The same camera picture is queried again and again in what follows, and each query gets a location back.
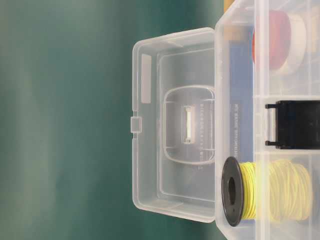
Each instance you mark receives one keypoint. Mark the clear plastic tool box lid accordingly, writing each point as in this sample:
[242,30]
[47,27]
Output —
[173,124]

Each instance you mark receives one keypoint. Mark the clear plastic tool box base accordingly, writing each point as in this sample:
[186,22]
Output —
[267,120]

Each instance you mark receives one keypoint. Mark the black tool box latch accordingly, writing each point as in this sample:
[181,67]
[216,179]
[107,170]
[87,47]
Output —
[297,125]

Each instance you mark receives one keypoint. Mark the blue printed card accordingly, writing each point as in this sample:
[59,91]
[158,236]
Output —
[241,102]

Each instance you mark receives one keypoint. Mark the red tape roll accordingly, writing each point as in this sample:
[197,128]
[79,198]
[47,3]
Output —
[280,30]

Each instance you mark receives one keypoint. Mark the white tape roll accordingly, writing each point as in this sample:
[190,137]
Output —
[298,43]

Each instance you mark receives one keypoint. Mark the yellow wire spool black flange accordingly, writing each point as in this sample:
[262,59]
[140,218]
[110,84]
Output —
[290,191]

